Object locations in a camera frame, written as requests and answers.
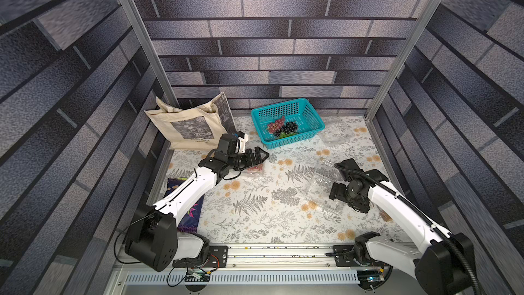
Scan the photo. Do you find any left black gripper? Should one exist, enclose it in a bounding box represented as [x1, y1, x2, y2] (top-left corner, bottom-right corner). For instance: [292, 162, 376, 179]
[227, 147, 270, 170]

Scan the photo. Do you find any red grape bunch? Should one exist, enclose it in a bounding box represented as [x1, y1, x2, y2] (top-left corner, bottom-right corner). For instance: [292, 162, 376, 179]
[246, 164, 264, 173]
[267, 116, 286, 135]

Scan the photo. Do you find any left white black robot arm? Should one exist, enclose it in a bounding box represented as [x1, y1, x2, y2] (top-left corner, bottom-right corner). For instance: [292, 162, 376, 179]
[124, 132, 270, 272]

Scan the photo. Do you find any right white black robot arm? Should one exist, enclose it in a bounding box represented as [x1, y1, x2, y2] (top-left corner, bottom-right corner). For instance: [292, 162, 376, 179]
[329, 159, 483, 294]

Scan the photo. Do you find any amber spice jar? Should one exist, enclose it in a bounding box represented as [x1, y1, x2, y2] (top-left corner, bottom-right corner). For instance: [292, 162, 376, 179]
[379, 210, 393, 223]

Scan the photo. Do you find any green grape bunch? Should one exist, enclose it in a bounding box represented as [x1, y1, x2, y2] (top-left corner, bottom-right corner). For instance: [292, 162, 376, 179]
[279, 132, 296, 139]

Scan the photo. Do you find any black grape bunch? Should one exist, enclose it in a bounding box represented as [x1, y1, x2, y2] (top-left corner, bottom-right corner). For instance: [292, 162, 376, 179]
[274, 122, 298, 138]

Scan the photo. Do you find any beige canvas tote bag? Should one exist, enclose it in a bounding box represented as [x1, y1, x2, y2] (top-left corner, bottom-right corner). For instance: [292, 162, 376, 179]
[145, 92, 237, 151]

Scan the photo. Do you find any teal plastic basket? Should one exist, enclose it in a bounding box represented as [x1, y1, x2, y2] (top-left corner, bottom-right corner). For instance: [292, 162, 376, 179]
[251, 98, 325, 149]

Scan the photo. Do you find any purple snack bag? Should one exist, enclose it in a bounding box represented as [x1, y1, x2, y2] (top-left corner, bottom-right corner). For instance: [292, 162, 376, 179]
[165, 178, 205, 234]

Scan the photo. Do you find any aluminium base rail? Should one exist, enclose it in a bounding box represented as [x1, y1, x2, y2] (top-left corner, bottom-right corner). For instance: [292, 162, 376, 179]
[105, 243, 424, 294]

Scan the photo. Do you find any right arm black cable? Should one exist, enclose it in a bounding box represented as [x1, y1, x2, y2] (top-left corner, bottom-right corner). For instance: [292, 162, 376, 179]
[334, 162, 483, 295]

